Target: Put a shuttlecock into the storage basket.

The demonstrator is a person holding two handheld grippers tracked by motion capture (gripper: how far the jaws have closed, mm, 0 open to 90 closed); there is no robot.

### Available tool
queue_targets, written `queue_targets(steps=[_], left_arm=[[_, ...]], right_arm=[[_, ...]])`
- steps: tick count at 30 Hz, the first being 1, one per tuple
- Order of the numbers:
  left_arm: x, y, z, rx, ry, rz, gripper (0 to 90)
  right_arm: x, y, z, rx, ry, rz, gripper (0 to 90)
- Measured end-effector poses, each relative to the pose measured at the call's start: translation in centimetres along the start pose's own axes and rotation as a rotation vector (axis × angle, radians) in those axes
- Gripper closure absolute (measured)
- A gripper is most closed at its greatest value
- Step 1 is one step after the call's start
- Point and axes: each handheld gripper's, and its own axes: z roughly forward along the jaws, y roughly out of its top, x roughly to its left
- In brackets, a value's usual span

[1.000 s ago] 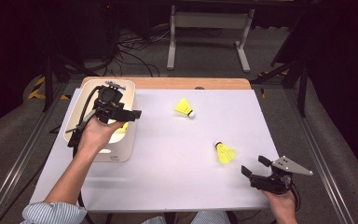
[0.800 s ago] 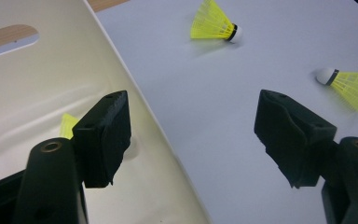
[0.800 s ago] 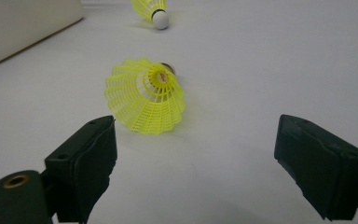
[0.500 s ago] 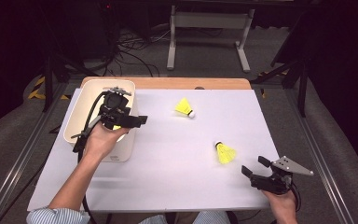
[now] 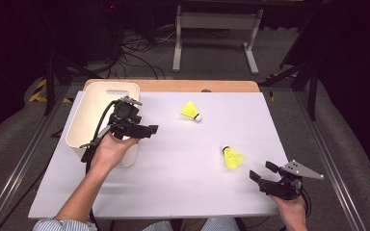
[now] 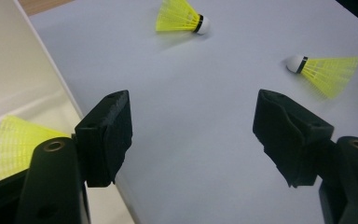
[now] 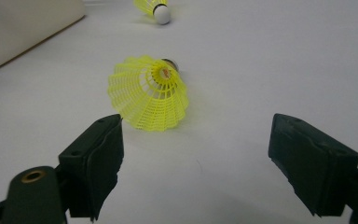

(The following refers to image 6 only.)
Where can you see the wooden table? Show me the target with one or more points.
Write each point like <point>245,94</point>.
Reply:
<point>40,5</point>

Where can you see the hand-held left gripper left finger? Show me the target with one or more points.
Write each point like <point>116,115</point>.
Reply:
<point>105,140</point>

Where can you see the white board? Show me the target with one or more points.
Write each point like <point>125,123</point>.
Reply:
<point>183,109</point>

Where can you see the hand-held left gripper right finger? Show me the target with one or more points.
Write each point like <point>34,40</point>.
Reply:
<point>289,137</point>

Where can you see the white plastic storage bin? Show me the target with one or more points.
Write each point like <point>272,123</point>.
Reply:
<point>12,62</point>

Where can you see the yellow shuttlecock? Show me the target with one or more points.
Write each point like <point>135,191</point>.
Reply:
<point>18,143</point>
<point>329,74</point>
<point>177,17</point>

